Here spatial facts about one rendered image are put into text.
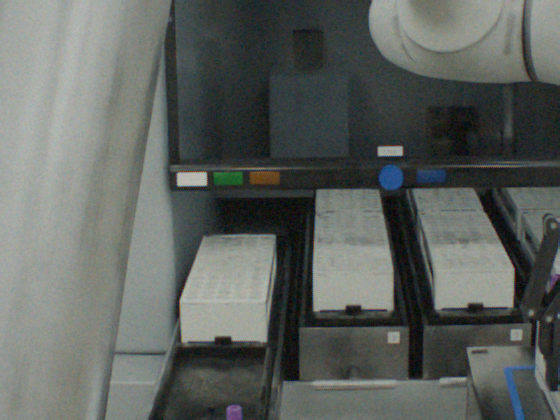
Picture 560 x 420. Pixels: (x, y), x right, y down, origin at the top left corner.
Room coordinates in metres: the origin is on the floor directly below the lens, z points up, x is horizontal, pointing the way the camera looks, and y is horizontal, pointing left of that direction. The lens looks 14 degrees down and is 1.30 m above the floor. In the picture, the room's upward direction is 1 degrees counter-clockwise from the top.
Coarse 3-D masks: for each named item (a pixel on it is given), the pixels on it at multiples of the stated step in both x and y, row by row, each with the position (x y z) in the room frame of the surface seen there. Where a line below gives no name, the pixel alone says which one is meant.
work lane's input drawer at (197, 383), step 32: (288, 288) 1.56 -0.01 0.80; (288, 320) 1.52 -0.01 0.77; (192, 352) 1.30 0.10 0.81; (224, 352) 1.30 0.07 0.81; (256, 352) 1.29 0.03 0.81; (160, 384) 1.18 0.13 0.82; (192, 384) 1.22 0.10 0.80; (224, 384) 1.22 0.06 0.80; (256, 384) 1.21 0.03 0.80; (160, 416) 1.13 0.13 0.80; (192, 416) 1.13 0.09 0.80; (224, 416) 1.13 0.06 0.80; (256, 416) 1.13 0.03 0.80
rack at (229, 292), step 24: (216, 240) 1.58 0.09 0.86; (240, 240) 1.58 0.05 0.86; (264, 240) 1.58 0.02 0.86; (216, 264) 1.47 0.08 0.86; (240, 264) 1.47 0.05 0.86; (264, 264) 1.47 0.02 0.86; (192, 288) 1.38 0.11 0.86; (216, 288) 1.37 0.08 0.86; (240, 288) 1.38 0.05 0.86; (264, 288) 1.36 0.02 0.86; (192, 312) 1.31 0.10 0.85; (216, 312) 1.31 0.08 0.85; (240, 312) 1.31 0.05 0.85; (264, 312) 1.31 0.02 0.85; (192, 336) 1.32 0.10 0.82; (240, 336) 1.31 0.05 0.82; (264, 336) 1.31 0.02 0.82
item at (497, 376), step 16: (480, 352) 1.25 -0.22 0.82; (496, 352) 1.24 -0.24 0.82; (512, 352) 1.24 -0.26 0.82; (528, 352) 1.24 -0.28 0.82; (480, 368) 1.20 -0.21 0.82; (496, 368) 1.20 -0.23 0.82; (512, 368) 1.19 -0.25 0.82; (528, 368) 1.19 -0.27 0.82; (480, 384) 1.15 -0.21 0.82; (496, 384) 1.15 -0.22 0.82; (512, 384) 1.15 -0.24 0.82; (528, 384) 1.15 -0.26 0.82; (480, 400) 1.11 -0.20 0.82; (496, 400) 1.11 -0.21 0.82; (512, 400) 1.10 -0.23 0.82; (528, 400) 1.10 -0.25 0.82; (544, 400) 1.10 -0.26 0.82; (480, 416) 1.07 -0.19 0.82; (496, 416) 1.07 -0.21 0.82; (512, 416) 1.07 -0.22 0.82; (528, 416) 1.06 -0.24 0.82; (544, 416) 1.06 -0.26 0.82
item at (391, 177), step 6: (384, 168) 1.43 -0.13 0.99; (390, 168) 1.43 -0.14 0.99; (396, 168) 1.43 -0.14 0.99; (384, 174) 1.43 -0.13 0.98; (390, 174) 1.43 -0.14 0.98; (396, 174) 1.43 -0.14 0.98; (402, 174) 1.43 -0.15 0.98; (384, 180) 1.43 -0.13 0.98; (390, 180) 1.43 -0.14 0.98; (396, 180) 1.43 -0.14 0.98; (402, 180) 1.43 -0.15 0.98; (384, 186) 1.43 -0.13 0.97; (390, 186) 1.43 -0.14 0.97; (396, 186) 1.43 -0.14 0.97
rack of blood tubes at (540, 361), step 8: (536, 352) 1.17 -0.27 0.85; (536, 360) 1.17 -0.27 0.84; (544, 360) 1.15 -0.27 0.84; (536, 368) 1.16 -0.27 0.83; (544, 368) 1.13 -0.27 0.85; (536, 376) 1.16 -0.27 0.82; (544, 376) 1.12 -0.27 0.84; (544, 384) 1.12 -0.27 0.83; (552, 392) 1.07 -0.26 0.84; (552, 400) 1.07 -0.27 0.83; (552, 408) 1.07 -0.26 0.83
